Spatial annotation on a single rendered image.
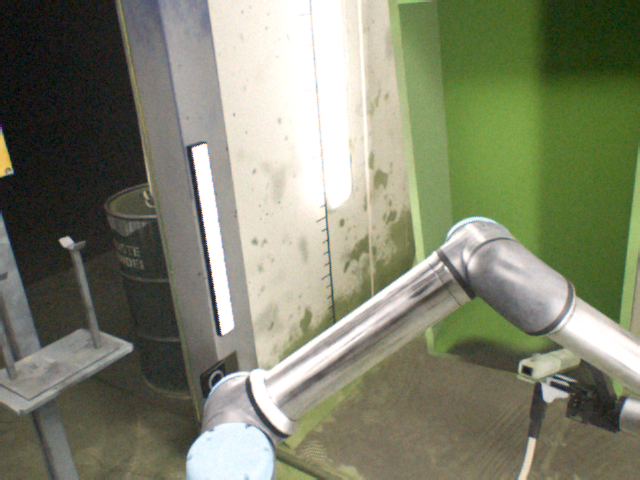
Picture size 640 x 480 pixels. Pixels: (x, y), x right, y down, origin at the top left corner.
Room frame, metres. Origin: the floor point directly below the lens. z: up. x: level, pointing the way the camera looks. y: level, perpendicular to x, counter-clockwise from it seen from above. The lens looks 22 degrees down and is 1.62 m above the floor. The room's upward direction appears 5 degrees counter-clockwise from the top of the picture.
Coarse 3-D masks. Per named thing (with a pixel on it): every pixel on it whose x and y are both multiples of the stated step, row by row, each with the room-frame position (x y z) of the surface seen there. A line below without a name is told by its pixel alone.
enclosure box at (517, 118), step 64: (448, 0) 1.85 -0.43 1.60; (512, 0) 1.76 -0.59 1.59; (576, 0) 1.67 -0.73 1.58; (448, 64) 1.88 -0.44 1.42; (512, 64) 1.79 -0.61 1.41; (576, 64) 1.70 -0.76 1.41; (448, 128) 1.93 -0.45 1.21; (512, 128) 1.82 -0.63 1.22; (576, 128) 1.73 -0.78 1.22; (448, 192) 1.95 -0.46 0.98; (512, 192) 1.86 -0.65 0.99; (576, 192) 1.76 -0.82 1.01; (576, 256) 1.79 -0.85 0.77; (448, 320) 1.91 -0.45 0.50
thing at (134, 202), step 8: (128, 192) 2.69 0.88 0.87; (136, 192) 2.70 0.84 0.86; (120, 200) 2.58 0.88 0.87; (128, 200) 2.59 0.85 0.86; (136, 200) 2.57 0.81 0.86; (144, 200) 2.56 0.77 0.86; (152, 200) 2.55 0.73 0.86; (112, 208) 2.46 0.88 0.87; (120, 208) 2.46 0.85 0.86; (128, 208) 2.46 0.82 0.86; (136, 208) 2.45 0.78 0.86; (144, 208) 2.44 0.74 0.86; (152, 208) 2.43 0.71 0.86
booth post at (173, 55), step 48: (144, 0) 1.70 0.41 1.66; (192, 0) 1.77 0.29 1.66; (144, 48) 1.73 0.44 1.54; (192, 48) 1.75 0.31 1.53; (144, 96) 1.75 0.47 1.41; (192, 96) 1.72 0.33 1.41; (144, 144) 1.77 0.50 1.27; (192, 192) 1.68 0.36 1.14; (192, 240) 1.69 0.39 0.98; (240, 240) 1.81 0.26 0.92; (192, 288) 1.71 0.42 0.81; (240, 288) 1.79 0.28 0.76; (192, 336) 1.74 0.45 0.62; (240, 336) 1.76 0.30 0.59
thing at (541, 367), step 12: (564, 348) 1.39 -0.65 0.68; (528, 360) 1.21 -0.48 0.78; (540, 360) 1.23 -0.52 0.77; (552, 360) 1.25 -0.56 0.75; (564, 360) 1.29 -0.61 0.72; (576, 360) 1.35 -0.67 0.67; (540, 372) 1.19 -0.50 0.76; (552, 372) 1.24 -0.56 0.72; (540, 384) 1.24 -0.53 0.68; (540, 396) 1.23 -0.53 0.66; (540, 408) 1.22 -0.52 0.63; (540, 420) 1.21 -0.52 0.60; (528, 432) 1.22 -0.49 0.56
